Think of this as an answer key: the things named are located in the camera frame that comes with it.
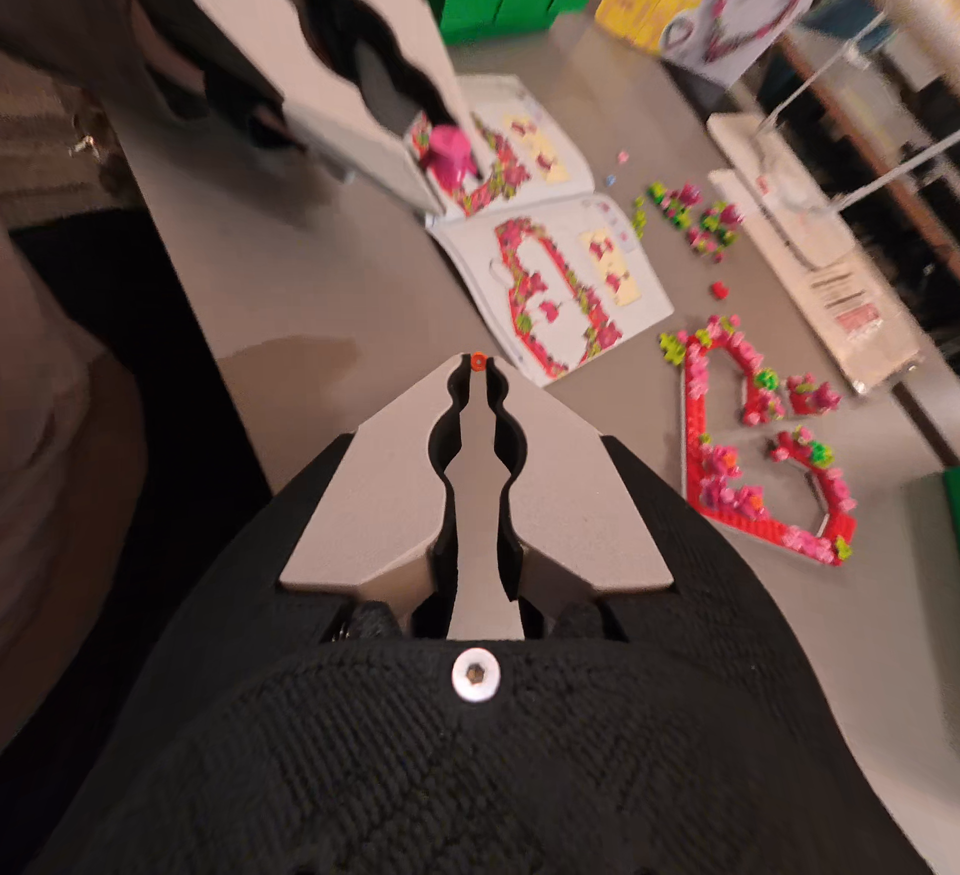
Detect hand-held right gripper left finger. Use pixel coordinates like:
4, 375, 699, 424
279, 353, 475, 630

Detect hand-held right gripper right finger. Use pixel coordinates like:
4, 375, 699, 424
486, 356, 675, 615

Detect pink lego flower piece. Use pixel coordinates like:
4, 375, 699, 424
420, 125, 480, 191

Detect lego instruction booklet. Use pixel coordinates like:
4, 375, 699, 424
423, 72, 676, 389

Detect pink lego flower cluster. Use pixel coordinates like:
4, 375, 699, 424
786, 372, 843, 417

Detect group of loose lego flowers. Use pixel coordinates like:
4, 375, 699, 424
632, 179, 745, 266

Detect person's light clothing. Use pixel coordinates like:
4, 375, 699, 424
0, 215, 147, 749

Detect red heart lego frame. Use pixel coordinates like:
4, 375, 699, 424
677, 316, 858, 567

